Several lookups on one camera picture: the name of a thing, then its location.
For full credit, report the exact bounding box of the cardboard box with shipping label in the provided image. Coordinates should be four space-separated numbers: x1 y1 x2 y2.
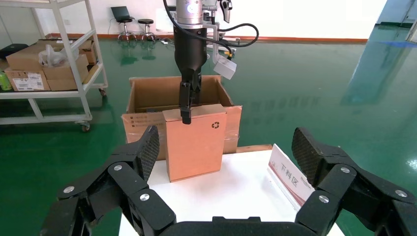
4 70 51 92

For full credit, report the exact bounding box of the black round stool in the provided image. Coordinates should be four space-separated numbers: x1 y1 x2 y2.
137 19 156 41
117 18 138 41

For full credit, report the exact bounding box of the brown cardboard box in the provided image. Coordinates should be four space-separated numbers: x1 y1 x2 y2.
42 55 89 81
37 39 97 65
47 77 88 92
5 42 50 72

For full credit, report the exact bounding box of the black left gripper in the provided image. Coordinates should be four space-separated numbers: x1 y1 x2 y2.
173 28 209 125

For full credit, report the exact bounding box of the black bag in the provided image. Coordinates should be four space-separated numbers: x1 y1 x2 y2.
0 43 30 61

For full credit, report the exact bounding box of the black looped cable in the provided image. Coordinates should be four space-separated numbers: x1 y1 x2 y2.
217 23 260 49

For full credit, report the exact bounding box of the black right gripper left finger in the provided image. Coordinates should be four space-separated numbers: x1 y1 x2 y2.
40 125 178 236

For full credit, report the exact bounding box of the black cable with yellow tag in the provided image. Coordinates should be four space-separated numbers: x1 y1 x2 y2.
163 0 234 59

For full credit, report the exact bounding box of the open black laptop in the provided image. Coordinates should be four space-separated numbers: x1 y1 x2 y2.
111 5 133 22

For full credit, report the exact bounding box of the white metal shelf cart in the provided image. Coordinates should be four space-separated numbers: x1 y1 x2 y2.
0 0 109 133

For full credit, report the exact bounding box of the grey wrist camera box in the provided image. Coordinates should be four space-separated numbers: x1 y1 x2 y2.
213 55 238 81

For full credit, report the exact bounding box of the white plastic bag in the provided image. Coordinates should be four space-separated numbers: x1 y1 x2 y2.
38 44 79 67

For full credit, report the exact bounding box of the small cardboard box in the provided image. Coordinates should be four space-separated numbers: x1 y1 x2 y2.
162 104 228 183

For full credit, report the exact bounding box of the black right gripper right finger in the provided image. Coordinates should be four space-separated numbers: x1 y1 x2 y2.
291 127 417 236

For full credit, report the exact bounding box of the large cardboard box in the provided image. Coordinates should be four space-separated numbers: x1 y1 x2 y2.
121 75 243 161

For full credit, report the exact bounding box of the acrylic sign with red print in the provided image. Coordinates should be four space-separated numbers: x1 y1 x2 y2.
267 143 317 212

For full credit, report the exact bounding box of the silver camera mount bracket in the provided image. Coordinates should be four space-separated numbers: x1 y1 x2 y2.
202 19 229 62

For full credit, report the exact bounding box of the green bottle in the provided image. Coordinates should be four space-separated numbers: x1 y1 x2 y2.
0 70 13 92

